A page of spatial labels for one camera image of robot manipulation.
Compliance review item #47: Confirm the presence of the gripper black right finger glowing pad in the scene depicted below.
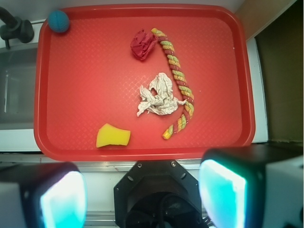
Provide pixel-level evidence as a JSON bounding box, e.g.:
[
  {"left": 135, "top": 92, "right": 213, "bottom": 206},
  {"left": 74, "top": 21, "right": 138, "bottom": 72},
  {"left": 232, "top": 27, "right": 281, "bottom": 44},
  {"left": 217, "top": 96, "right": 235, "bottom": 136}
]
[{"left": 198, "top": 144, "right": 304, "bottom": 228}]

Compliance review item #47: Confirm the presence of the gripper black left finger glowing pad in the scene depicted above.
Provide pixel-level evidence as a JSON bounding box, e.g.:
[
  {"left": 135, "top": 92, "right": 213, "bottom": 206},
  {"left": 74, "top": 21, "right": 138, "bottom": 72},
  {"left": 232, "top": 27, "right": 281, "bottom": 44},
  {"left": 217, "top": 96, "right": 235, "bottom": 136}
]
[{"left": 0, "top": 162, "right": 87, "bottom": 228}]

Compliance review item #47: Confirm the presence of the crumpled white paper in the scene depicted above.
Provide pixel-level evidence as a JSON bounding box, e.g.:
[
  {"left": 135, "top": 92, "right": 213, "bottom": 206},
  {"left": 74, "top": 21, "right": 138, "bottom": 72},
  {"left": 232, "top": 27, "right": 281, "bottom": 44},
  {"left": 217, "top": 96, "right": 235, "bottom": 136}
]
[{"left": 136, "top": 72, "right": 186, "bottom": 116}]

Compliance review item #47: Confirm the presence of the crumpled red paper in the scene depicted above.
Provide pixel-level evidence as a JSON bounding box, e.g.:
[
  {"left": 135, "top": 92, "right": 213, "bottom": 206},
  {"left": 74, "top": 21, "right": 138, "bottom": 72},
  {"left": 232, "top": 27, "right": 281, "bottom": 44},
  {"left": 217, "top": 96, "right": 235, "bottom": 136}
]
[{"left": 130, "top": 29, "right": 158, "bottom": 61}]

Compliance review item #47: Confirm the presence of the yellow sponge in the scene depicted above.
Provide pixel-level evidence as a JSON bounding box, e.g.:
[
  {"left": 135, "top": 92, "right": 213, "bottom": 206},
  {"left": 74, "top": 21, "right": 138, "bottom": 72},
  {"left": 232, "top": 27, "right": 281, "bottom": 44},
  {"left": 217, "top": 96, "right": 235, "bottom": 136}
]
[{"left": 96, "top": 123, "right": 131, "bottom": 148}]

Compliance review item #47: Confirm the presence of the red plastic tray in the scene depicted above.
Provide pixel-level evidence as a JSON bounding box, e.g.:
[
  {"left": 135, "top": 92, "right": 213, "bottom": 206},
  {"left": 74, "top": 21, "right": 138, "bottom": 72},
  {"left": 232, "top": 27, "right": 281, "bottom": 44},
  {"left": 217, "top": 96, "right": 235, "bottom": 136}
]
[{"left": 34, "top": 4, "right": 255, "bottom": 161}]

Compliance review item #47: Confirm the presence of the metal sink basin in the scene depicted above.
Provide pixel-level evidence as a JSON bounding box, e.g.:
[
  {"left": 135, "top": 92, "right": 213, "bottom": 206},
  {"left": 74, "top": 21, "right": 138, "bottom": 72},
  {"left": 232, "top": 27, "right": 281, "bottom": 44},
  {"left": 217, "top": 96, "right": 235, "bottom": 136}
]
[{"left": 0, "top": 46, "right": 37, "bottom": 130}]

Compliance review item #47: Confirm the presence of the blue ball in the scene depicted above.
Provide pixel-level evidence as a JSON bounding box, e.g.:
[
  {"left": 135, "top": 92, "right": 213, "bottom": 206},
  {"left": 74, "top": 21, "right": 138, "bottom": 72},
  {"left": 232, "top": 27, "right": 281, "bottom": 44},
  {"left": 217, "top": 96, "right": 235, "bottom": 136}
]
[{"left": 47, "top": 10, "right": 70, "bottom": 33}]

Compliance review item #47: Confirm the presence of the black octagonal mount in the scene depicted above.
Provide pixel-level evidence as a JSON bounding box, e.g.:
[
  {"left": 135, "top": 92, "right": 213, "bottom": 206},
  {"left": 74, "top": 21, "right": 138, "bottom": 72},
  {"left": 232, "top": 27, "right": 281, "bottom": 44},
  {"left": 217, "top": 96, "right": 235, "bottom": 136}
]
[{"left": 114, "top": 160, "right": 207, "bottom": 228}]

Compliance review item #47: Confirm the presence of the twisted red green rope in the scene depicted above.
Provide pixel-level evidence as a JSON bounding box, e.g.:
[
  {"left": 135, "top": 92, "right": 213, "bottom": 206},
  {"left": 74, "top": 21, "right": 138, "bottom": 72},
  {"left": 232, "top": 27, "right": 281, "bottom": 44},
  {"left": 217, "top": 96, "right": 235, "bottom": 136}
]
[{"left": 151, "top": 28, "right": 195, "bottom": 141}]

